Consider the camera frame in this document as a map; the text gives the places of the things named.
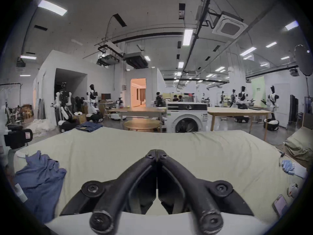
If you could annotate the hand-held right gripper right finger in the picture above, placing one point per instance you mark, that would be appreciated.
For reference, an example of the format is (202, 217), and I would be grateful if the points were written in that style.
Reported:
(178, 177)

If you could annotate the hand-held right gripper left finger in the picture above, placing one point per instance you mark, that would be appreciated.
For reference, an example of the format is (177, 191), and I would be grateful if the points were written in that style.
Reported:
(137, 175)

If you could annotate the round wooden table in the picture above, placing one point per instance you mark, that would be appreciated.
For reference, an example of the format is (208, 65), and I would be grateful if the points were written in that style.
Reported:
(143, 124)

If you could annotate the white washing machine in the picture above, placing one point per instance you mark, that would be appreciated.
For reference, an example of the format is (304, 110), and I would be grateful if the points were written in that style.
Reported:
(187, 121)

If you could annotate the long wooden table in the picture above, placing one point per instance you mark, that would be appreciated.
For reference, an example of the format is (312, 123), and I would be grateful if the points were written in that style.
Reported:
(137, 110)

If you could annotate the folded dark blue garment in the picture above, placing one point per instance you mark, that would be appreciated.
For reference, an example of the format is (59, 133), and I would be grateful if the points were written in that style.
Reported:
(89, 126)

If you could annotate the group of people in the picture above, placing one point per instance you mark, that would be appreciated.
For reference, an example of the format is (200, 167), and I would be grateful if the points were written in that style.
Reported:
(177, 98)

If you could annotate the black and white humanoid robot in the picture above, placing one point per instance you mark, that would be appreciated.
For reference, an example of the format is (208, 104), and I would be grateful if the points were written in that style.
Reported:
(242, 95)
(64, 101)
(93, 101)
(272, 101)

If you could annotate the wooden table with thin legs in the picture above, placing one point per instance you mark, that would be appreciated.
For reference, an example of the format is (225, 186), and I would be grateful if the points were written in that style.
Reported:
(234, 110)

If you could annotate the blue shirt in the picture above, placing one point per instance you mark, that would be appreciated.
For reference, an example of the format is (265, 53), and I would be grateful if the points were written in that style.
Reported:
(39, 182)

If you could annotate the smartphone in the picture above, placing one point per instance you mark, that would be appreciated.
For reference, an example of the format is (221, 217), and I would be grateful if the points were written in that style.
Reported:
(280, 204)

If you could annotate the pile of white cloths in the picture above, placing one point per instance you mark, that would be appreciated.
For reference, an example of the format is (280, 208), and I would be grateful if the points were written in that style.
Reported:
(40, 126)

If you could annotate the small white device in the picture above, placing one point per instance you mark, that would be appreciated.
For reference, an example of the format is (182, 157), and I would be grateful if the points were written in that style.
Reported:
(293, 189)

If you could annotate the bed with green cover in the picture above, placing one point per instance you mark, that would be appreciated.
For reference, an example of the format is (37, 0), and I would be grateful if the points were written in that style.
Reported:
(299, 143)

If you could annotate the round studio lamp reflector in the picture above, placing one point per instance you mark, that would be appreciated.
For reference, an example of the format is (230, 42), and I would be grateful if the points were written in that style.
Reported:
(303, 60)

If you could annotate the black camera on stand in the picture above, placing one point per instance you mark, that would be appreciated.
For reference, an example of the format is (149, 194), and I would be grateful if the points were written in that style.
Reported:
(18, 136)

